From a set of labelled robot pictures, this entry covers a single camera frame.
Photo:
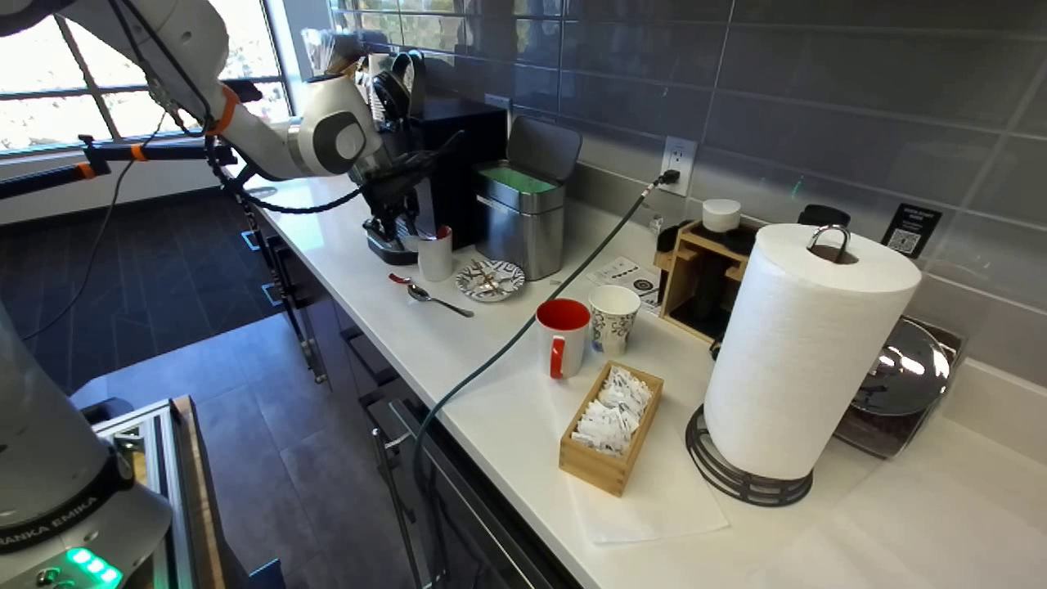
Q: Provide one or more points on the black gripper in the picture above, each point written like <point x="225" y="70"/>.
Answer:
<point x="395" y="184"/>

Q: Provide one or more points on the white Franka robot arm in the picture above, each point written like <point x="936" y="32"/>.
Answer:
<point x="164" y="44"/>

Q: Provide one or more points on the small red mug shard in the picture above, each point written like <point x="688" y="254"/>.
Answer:
<point x="399" y="281"/>

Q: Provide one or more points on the broken white red mug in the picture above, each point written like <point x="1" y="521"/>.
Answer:
<point x="438" y="261"/>

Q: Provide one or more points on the white mug red interior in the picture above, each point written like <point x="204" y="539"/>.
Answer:
<point x="563" y="338"/>

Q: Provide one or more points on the metal spoon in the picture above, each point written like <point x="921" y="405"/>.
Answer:
<point x="438" y="300"/>

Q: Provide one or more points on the patterned small plate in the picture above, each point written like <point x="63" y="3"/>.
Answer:
<point x="492" y="281"/>

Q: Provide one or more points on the stainless steel bin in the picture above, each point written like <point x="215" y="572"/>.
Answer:
<point x="524" y="232"/>

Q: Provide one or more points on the white sugar packet pile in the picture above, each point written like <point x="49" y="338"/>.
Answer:
<point x="613" y="413"/>

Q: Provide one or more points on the black power plug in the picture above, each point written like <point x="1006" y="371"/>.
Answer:
<point x="668" y="174"/>

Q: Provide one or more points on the black boom pole orange clamps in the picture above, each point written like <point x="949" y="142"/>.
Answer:
<point x="111" y="158"/>

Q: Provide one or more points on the wooden countertop organizer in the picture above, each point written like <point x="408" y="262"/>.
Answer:
<point x="688" y="273"/>

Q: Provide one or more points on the wooden packet box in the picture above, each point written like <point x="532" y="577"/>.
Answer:
<point x="593" y="464"/>

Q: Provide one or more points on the white jar lid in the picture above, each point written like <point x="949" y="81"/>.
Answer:
<point x="721" y="215"/>

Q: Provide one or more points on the white paper towel roll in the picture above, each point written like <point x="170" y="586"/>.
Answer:
<point x="804" y="348"/>

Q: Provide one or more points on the black sign card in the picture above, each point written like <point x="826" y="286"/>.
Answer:
<point x="911" y="232"/>

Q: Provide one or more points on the chrome domed appliance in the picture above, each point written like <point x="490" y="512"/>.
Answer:
<point x="904" y="377"/>

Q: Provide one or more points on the white wall outlet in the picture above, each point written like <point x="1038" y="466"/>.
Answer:
<point x="679" y="155"/>

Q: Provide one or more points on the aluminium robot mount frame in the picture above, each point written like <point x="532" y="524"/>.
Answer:
<point x="153" y="460"/>

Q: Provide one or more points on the window with frame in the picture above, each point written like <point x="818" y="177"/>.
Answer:
<point x="66" y="67"/>

